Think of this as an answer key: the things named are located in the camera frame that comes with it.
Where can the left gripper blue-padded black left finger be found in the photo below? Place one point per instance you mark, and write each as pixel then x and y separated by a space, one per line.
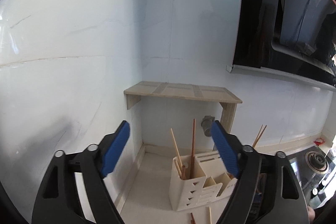
pixel 57 199

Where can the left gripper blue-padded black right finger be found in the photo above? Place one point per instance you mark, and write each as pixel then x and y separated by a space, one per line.
pixel 266 191

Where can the person's right hand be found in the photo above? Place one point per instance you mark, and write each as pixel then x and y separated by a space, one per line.
pixel 311 214

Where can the black glass gas stove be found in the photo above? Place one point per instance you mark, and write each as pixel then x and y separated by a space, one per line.
pixel 315 172

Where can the bamboo chopstick in side slot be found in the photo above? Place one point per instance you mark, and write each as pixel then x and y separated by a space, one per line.
pixel 259 135

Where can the tan bamboo chopstick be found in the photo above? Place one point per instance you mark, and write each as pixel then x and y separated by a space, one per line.
pixel 210 215

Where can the white plastic utensil holder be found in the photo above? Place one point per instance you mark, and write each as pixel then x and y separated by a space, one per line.
pixel 210 182

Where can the reddish brown wooden chopstick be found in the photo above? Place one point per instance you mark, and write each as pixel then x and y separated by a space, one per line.
pixel 192 219

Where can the brown chopstick in holder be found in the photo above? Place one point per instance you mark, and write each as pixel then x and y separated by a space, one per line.
pixel 192 160

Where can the grey metal pipe fitting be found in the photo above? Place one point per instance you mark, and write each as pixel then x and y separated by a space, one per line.
pixel 206 124

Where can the light chopstick in holder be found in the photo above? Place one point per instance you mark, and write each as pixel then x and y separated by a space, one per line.
pixel 179 161

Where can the black range hood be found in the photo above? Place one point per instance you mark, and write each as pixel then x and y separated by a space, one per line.
pixel 291 40

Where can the wooden wall shelf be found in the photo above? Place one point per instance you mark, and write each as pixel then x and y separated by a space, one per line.
pixel 221 95

